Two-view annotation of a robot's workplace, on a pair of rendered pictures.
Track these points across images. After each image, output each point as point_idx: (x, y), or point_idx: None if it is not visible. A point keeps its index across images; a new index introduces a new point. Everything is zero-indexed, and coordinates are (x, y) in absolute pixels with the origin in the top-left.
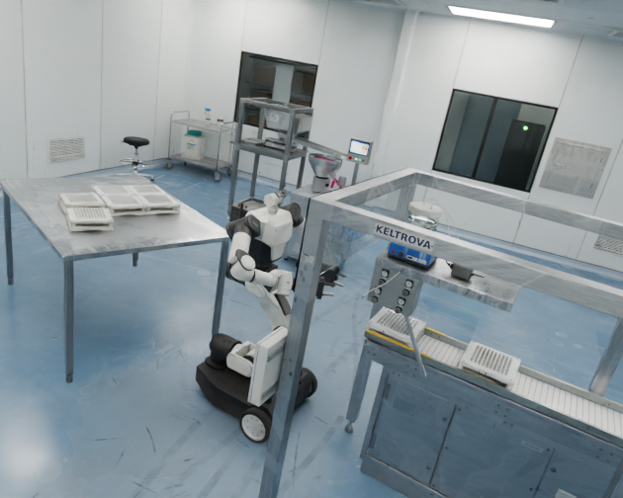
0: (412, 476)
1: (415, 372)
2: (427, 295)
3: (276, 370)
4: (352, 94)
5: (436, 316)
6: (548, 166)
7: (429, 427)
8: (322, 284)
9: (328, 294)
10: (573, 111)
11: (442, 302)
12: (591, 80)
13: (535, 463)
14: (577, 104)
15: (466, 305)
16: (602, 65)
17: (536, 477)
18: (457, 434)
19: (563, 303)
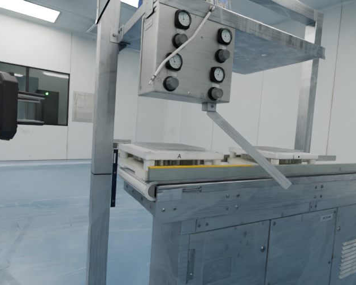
0: None
1: (238, 199)
2: (39, 200)
3: None
4: None
5: (60, 209)
6: (74, 108)
7: (250, 273)
8: (13, 86)
9: (32, 122)
10: (78, 75)
11: (55, 199)
12: (83, 58)
13: (329, 233)
14: (79, 71)
15: (73, 195)
16: (86, 50)
17: (331, 246)
18: (276, 257)
19: (119, 176)
